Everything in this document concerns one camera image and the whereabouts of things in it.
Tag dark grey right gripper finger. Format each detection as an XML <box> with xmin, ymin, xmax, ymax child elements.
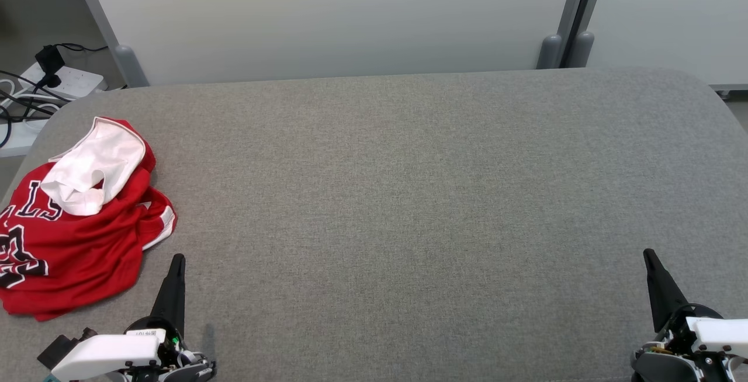
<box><xmin>643</xmin><ymin>248</ymin><xmax>689</xmax><ymax>331</ymax></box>

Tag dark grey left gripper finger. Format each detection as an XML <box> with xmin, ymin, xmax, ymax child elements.
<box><xmin>151</xmin><ymin>253</ymin><xmax>186</xmax><ymax>336</ymax></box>

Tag black power adapter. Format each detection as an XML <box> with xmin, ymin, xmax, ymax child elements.
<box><xmin>34</xmin><ymin>44</ymin><xmax>66</xmax><ymax>77</ymax></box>

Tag black floor power cable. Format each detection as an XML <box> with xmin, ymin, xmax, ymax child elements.
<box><xmin>0</xmin><ymin>70</ymin><xmax>59</xmax><ymax>149</ymax></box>

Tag wide white partition panel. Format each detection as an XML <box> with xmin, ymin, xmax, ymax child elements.
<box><xmin>67</xmin><ymin>0</ymin><xmax>591</xmax><ymax>88</ymax></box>

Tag thin black adapter cable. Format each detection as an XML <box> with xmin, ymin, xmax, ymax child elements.
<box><xmin>56</xmin><ymin>42</ymin><xmax>110</xmax><ymax>54</ymax></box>

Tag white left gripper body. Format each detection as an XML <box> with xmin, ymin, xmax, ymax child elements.
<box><xmin>51</xmin><ymin>315</ymin><xmax>217</xmax><ymax>382</ymax></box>

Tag plain white power strip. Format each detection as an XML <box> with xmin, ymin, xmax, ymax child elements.
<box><xmin>0</xmin><ymin>118</ymin><xmax>50</xmax><ymax>158</ymax></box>

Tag narrow white partition panel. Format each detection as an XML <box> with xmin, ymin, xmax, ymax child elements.
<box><xmin>576</xmin><ymin>0</ymin><xmax>748</xmax><ymax>92</ymax></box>

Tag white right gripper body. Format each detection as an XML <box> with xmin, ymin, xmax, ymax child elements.
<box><xmin>631</xmin><ymin>303</ymin><xmax>748</xmax><ymax>382</ymax></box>

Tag red Bulls jersey white sleeves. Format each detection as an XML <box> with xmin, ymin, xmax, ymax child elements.
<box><xmin>0</xmin><ymin>116</ymin><xmax>158</xmax><ymax>321</ymax></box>

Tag white power strip with plugs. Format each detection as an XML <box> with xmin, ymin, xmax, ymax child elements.
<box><xmin>18</xmin><ymin>62</ymin><xmax>108</xmax><ymax>102</ymax></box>

